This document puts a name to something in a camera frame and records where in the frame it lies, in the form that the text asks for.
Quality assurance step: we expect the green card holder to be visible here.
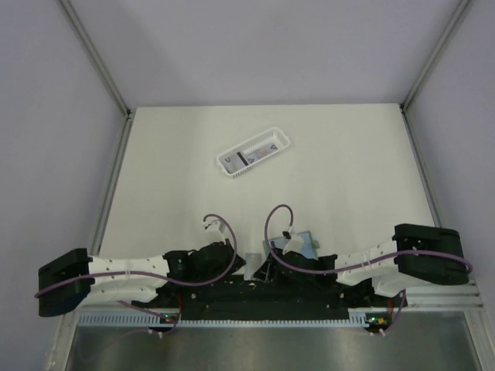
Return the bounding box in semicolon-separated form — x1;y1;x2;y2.
262;231;319;260

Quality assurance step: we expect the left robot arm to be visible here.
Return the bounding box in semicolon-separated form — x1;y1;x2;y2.
35;239;245;318

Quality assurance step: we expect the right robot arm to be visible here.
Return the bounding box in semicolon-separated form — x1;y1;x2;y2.
268;223;473;306

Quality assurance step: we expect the card in basket left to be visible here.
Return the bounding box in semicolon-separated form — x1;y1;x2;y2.
222;152;248;174

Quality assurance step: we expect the card in basket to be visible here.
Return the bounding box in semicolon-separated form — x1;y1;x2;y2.
246;143;278;164
222;152;248;174

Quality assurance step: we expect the card in basket right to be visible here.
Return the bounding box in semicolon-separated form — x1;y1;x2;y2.
246;143;278;164

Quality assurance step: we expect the white plastic basket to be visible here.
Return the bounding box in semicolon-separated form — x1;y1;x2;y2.
216;127;292;179

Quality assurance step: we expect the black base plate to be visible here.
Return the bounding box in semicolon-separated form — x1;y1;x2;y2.
132;276;390;320

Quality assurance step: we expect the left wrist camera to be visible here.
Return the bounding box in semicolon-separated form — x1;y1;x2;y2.
204;219;226;243

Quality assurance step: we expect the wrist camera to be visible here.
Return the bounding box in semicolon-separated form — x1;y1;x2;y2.
204;219;226;243
282;227;304;255

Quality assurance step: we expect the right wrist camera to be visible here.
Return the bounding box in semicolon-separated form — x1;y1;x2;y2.
282;227;304;255

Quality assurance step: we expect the white cable duct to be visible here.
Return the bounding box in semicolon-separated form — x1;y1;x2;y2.
77;310;372;329

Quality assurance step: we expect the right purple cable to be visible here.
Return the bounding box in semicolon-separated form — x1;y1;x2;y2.
263;204;473;333

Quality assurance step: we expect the left aluminium frame post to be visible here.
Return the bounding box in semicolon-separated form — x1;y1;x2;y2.
56;0;131;117

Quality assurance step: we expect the aluminium frame post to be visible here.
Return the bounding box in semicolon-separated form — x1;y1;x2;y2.
400;0;475;115
56;0;131;117

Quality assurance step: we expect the right aluminium frame post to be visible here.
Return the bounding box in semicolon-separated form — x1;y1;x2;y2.
400;0;475;115

